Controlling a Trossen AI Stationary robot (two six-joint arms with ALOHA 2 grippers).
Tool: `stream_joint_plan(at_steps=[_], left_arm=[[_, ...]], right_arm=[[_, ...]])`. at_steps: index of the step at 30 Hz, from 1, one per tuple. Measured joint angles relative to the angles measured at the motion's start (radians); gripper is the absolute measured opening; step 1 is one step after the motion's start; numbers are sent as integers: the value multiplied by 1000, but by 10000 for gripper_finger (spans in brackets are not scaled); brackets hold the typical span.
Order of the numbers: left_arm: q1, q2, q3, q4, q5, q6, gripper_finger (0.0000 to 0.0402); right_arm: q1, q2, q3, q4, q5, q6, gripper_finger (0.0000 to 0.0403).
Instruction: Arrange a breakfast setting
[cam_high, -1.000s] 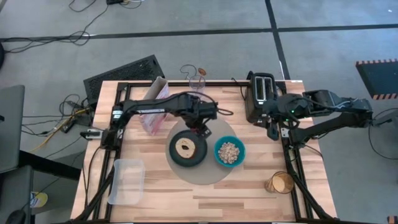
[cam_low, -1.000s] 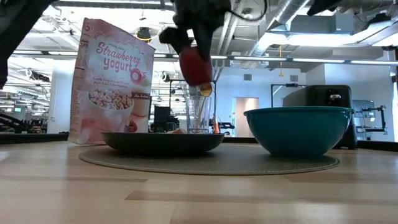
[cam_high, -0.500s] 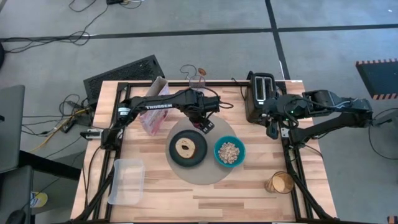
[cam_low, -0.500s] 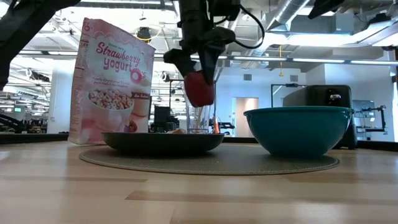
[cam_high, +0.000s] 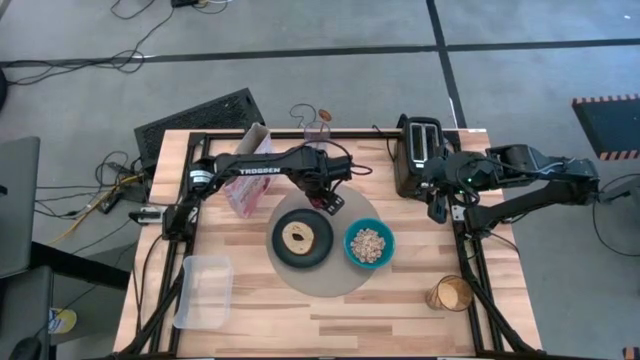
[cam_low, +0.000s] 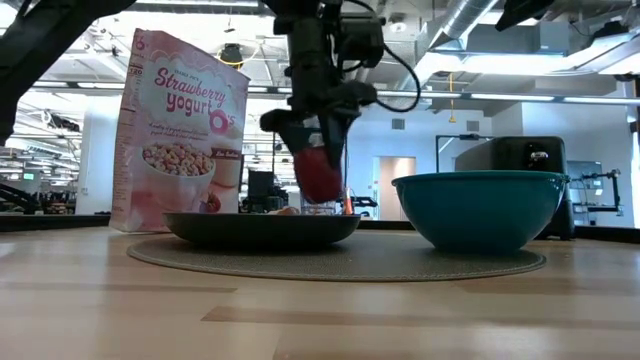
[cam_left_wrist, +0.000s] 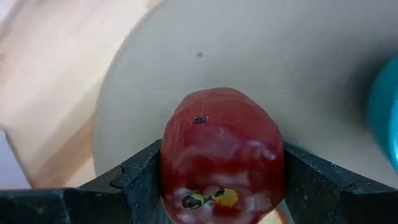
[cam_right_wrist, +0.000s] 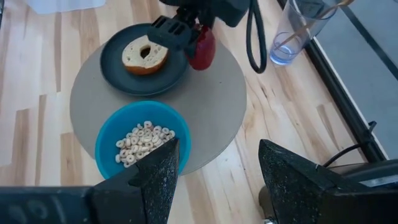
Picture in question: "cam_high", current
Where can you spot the black computer mouse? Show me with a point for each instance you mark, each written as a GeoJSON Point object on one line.
{"type": "Point", "coordinates": [26, 349]}

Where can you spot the black power adapter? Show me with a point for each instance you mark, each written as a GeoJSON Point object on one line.
{"type": "Point", "coordinates": [185, 2]}

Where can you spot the cereal rings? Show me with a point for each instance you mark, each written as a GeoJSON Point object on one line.
{"type": "Point", "coordinates": [368, 246]}

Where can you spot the amber glass of juice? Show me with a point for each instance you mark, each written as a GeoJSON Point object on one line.
{"type": "Point", "coordinates": [450, 295]}

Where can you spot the clear drinking glass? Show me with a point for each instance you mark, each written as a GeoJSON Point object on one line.
{"type": "Point", "coordinates": [315, 135]}

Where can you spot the dark grey plate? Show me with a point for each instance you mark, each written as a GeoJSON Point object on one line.
{"type": "Point", "coordinates": [322, 250]}

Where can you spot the small hazard striped block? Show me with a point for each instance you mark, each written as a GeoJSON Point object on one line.
{"type": "Point", "coordinates": [631, 354]}

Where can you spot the toasted bagel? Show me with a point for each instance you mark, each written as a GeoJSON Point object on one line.
{"type": "Point", "coordinates": [292, 245]}

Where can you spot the yellow and blue disc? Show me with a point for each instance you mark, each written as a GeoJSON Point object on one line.
{"type": "Point", "coordinates": [62, 321]}

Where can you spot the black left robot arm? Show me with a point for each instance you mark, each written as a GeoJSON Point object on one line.
{"type": "Point", "coordinates": [260, 170]}

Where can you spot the grey stand leg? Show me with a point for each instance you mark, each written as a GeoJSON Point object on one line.
{"type": "Point", "coordinates": [620, 190]}

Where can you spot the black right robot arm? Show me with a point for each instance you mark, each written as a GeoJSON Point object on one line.
{"type": "Point", "coordinates": [525, 165]}

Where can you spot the black mat with hazard stripes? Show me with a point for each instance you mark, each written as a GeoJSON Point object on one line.
{"type": "Point", "coordinates": [610, 125]}

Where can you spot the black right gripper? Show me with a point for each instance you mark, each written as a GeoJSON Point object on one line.
{"type": "Point", "coordinates": [437, 175]}

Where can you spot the black toaster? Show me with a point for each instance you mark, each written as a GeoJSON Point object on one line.
{"type": "Point", "coordinates": [425, 140]}

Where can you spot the black table frame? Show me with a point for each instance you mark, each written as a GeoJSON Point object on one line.
{"type": "Point", "coordinates": [360, 134]}

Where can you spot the round grey placemat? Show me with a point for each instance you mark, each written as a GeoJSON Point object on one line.
{"type": "Point", "coordinates": [325, 282]}

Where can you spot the pink strawberry yogurt cereal box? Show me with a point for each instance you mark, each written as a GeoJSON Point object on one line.
{"type": "Point", "coordinates": [247, 192]}

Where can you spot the clear plastic container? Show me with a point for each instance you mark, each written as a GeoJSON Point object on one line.
{"type": "Point", "coordinates": [202, 295]}

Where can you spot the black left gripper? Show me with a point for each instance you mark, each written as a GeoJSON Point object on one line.
{"type": "Point", "coordinates": [325, 170]}

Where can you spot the teal bowl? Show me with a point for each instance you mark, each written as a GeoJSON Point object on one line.
{"type": "Point", "coordinates": [352, 255]}

